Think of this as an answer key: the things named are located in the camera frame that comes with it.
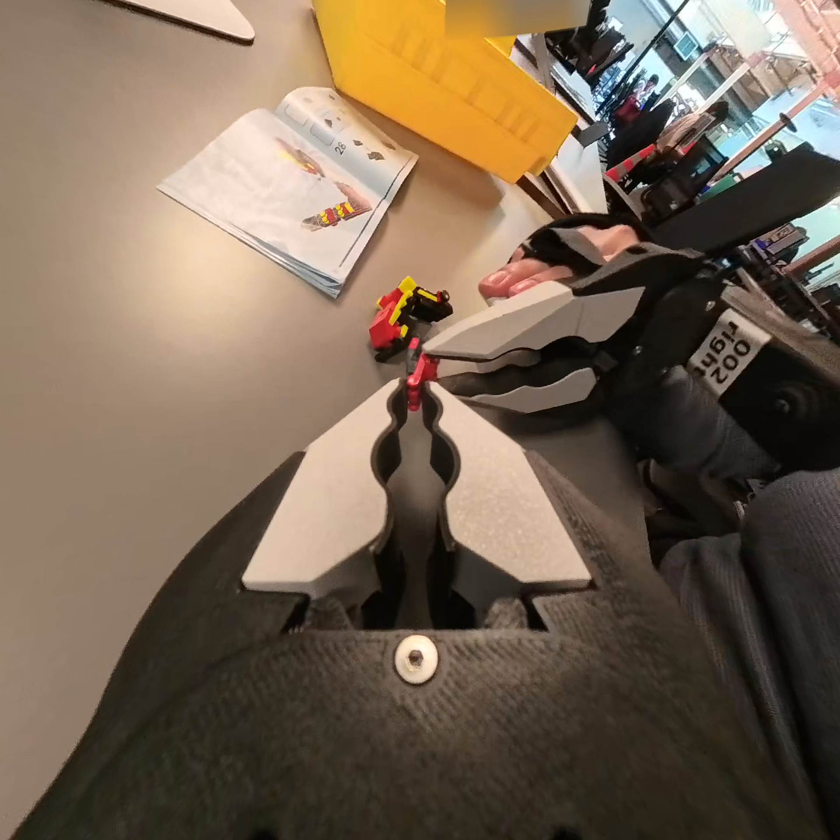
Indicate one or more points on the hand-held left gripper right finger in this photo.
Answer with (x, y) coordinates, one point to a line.
(518, 518)

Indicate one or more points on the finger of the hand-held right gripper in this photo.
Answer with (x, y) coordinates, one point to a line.
(544, 394)
(525, 321)

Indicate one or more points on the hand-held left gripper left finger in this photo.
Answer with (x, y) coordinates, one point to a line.
(328, 518)

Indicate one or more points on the red yellow black brick assembly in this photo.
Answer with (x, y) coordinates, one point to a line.
(407, 315)

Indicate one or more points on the red toy brick piece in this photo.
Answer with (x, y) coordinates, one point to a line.
(417, 380)

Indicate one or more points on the person's right hand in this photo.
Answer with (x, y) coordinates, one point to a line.
(512, 279)

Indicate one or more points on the orange traffic cone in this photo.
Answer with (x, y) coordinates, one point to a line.
(630, 164)

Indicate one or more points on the yellow plastic bin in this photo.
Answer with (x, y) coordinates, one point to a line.
(446, 85)

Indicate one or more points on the open instruction booklet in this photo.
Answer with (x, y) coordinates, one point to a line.
(282, 190)

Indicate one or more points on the wooden book stand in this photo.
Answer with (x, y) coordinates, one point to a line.
(197, 16)

